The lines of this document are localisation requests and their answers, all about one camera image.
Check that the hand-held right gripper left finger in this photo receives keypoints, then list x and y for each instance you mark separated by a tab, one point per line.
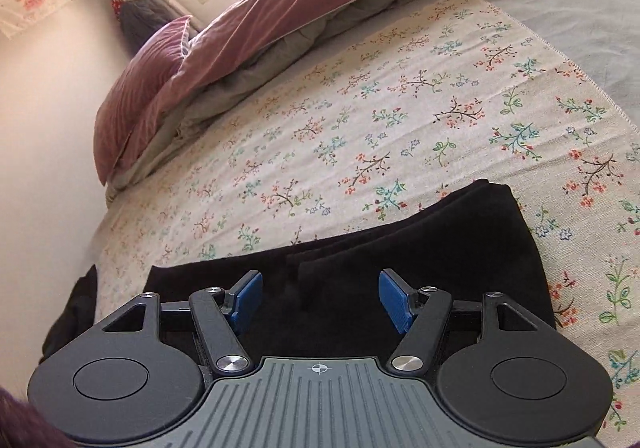
247	300

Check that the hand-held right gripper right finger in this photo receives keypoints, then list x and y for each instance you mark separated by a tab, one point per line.
395	300

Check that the black pants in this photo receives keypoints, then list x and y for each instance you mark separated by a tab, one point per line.
350	248

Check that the floral printed cloth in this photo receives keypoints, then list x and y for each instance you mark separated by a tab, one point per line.
350	128

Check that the pink striped pillow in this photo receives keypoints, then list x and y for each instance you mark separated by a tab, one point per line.
145	78

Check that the person's maroon fuzzy clothing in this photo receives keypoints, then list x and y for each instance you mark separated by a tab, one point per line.
25	423

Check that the small red hanging item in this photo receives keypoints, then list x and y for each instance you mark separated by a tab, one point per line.
117	7

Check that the air conditioner with floral cover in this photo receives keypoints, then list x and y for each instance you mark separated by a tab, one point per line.
30	3

